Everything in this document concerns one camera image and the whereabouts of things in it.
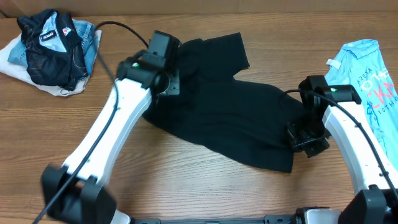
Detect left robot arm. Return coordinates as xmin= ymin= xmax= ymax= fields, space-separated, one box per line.
xmin=34 ymin=31 xmax=181 ymax=224

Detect black folded jacket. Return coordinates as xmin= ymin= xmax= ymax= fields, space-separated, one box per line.
xmin=17 ymin=9 xmax=88 ymax=90

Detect blue denim jeans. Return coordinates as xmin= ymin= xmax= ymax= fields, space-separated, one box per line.
xmin=7 ymin=19 xmax=100 ymax=75

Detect black t-shirt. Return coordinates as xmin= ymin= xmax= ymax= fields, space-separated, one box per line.
xmin=144 ymin=33 xmax=305 ymax=173

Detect light blue t-shirt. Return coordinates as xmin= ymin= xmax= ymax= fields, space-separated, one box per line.
xmin=325 ymin=39 xmax=397 ymax=167

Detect white folded cloth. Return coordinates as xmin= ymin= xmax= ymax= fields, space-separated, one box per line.
xmin=1 ymin=34 xmax=90 ymax=96

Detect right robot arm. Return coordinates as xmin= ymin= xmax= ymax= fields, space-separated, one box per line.
xmin=285 ymin=75 xmax=397 ymax=224

